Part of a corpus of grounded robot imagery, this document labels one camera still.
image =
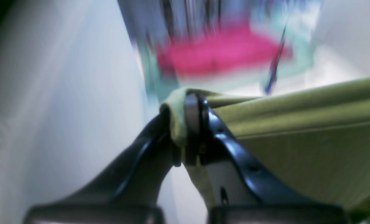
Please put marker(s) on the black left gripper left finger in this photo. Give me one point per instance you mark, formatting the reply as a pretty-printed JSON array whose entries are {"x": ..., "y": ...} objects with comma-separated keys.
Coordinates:
[{"x": 126, "y": 191}]

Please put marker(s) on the pink blurred background object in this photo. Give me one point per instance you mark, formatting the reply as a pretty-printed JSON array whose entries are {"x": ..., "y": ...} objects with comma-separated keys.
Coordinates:
[{"x": 238, "y": 47}]

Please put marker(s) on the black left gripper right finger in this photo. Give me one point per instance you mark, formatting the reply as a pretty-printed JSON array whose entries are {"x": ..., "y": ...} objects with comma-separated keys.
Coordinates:
[{"x": 244, "y": 190}]

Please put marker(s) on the green t-shirt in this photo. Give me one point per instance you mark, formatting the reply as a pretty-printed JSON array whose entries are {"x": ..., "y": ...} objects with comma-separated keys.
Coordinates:
[{"x": 315, "y": 140}]

